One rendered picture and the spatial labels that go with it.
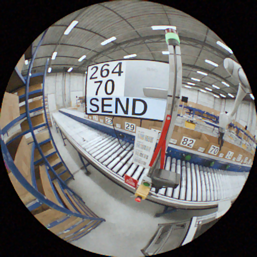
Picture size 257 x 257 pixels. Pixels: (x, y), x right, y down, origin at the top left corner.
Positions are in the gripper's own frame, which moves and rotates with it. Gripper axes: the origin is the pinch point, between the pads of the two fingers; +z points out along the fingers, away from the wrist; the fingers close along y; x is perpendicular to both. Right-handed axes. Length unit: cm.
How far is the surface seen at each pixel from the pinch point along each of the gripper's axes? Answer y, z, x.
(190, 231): 85, 16, -36
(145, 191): 64, -12, -77
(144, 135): 61, -48, -74
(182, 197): 54, 10, -52
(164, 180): 66, -30, -66
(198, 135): -28.4, -6.0, -25.1
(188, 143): 0.6, -9.8, -45.6
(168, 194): 54, 6, -64
